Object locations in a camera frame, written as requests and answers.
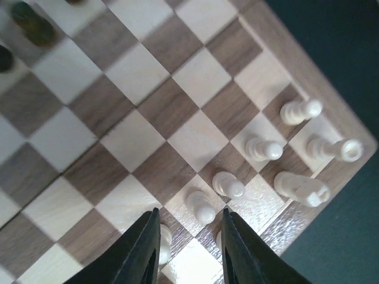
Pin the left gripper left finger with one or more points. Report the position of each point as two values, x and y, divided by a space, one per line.
133 258

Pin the light pawn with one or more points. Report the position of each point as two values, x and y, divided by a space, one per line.
226 184
260 149
295 112
199 204

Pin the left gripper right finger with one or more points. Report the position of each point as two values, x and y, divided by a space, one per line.
248 259

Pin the light rook piece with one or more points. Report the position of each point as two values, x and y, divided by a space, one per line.
347 150

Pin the wooden chess board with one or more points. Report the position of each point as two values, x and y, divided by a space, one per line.
136 105

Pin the light queen piece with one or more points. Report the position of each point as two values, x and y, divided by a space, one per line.
165 244

